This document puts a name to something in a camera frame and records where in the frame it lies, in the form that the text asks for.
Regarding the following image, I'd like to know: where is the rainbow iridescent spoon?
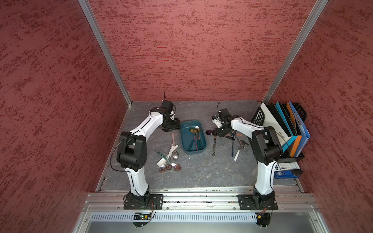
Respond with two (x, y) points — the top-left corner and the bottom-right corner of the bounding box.
(189, 128), (198, 150)

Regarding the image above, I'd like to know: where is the silver spoon patterned handle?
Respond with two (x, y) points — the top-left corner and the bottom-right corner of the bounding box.
(212, 134), (217, 156)

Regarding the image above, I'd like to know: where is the gold spoon green handle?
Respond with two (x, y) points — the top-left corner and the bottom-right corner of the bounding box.
(196, 129), (204, 150)
(188, 126), (200, 151)

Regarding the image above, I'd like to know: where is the gold spoon white handle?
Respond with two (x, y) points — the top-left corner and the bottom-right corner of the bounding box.
(234, 145), (245, 161)

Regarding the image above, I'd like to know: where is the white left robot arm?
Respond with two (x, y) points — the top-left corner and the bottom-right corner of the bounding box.
(116, 100), (180, 206)

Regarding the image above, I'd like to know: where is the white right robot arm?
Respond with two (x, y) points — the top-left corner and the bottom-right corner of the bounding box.
(212, 109), (283, 209)

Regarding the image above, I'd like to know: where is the teal plastic storage box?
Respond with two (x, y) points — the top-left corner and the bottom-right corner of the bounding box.
(180, 120), (207, 155)

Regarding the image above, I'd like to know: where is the blue box under rack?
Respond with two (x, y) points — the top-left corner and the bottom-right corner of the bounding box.
(274, 170), (303, 179)

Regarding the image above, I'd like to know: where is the black mesh file rack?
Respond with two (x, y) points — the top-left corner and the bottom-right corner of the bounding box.
(250, 102), (308, 164)

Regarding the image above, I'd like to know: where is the white folder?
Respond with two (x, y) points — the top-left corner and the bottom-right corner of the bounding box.
(260, 103), (292, 150)

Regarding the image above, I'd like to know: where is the teal folder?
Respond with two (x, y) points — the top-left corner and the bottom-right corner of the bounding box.
(275, 102), (295, 155)

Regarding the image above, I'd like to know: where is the orange folder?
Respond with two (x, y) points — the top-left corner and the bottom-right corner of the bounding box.
(287, 102), (302, 157)

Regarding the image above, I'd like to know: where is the blue binder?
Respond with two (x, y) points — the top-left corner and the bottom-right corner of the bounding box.
(288, 102), (310, 157)

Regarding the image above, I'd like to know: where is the pink riveted spoon handle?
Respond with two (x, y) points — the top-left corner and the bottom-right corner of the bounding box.
(172, 132), (176, 146)

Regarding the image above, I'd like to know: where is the green patterned spoon handle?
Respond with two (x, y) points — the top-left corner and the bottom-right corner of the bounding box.
(156, 150), (168, 161)

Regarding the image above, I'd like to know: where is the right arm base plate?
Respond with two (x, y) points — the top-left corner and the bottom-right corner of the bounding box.
(238, 192), (278, 211)

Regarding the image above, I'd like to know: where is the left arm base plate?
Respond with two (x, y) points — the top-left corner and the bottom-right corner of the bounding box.
(123, 192), (164, 210)

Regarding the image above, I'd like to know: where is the left aluminium corner post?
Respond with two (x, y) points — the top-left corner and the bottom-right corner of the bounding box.
(78, 0), (133, 107)

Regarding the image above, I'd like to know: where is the aluminium corner post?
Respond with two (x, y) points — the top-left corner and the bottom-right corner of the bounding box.
(78, 0), (133, 107)
(262, 0), (328, 104)

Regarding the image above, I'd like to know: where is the right aluminium corner post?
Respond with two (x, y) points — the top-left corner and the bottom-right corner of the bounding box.
(262, 0), (328, 104)

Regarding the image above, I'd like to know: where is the aluminium front rail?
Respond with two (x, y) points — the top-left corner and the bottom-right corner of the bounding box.
(83, 191), (320, 213)

